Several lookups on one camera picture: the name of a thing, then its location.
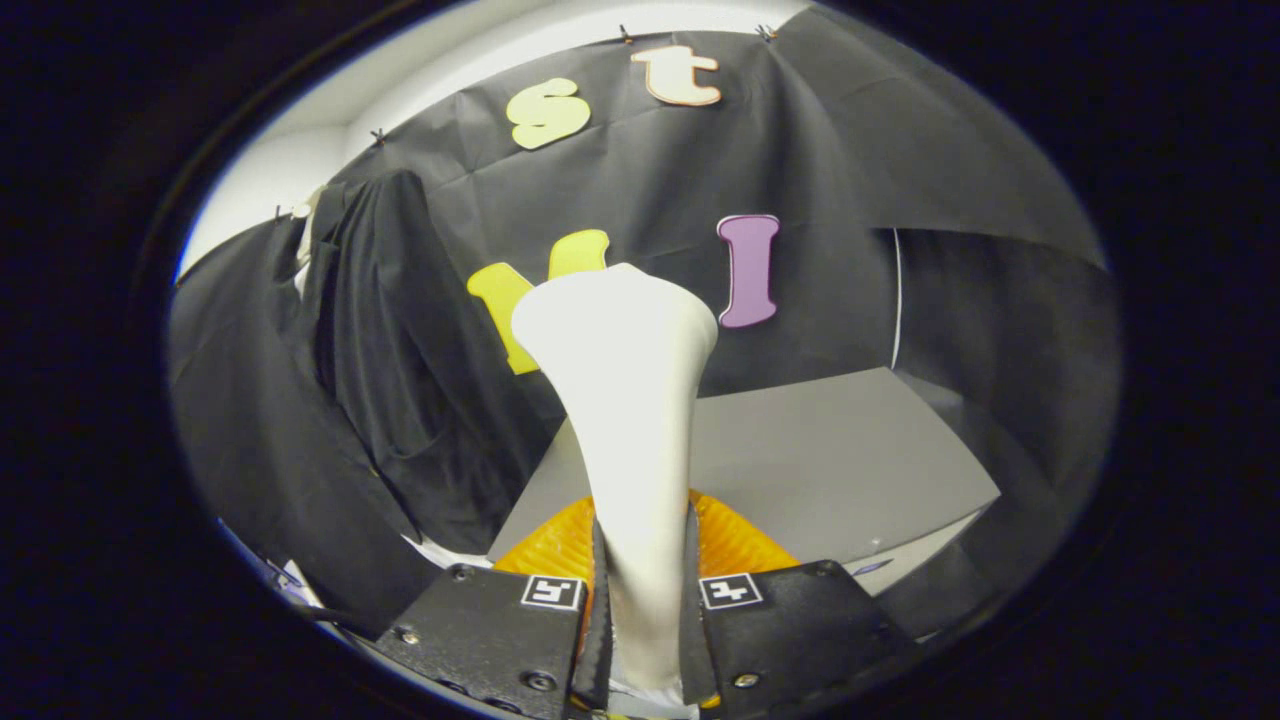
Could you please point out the black backdrop cloth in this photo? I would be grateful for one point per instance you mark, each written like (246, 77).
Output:
(850, 150)

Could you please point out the black blazer jacket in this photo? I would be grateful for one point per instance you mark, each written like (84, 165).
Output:
(420, 400)

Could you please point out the grey cabinet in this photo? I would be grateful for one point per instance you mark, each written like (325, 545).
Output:
(830, 460)

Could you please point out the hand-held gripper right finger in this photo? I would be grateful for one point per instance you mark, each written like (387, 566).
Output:
(800, 630)

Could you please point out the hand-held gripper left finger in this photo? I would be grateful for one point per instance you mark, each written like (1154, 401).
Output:
(480, 630)

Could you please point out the white mannequin torso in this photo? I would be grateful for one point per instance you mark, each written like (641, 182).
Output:
(445, 553)

